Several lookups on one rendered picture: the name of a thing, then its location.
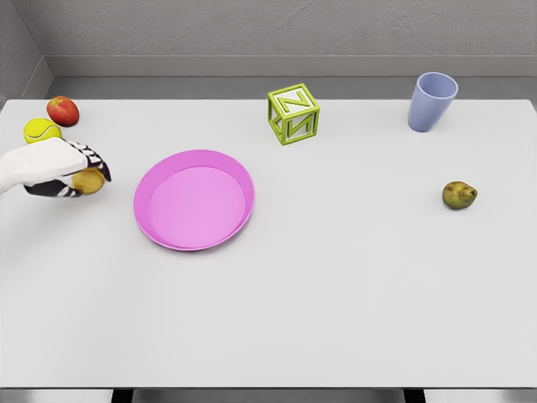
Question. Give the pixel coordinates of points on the red apple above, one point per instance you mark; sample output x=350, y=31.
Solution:
x=63, y=111

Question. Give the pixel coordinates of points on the green letter block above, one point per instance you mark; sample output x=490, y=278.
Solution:
x=293, y=114

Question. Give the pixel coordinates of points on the yellow tennis ball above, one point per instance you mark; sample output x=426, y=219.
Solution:
x=40, y=130

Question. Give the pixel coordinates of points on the lavender cup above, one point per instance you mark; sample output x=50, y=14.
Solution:
x=431, y=102

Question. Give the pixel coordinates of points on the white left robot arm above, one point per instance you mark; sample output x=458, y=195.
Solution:
x=7, y=170

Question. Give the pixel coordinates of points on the pink plate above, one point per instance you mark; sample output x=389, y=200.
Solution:
x=195, y=200

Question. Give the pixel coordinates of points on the yellow lemon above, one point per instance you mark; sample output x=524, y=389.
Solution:
x=90, y=181

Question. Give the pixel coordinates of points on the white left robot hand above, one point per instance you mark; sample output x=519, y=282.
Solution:
x=54, y=157

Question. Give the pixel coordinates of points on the green brown pear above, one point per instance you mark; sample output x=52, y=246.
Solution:
x=459, y=195

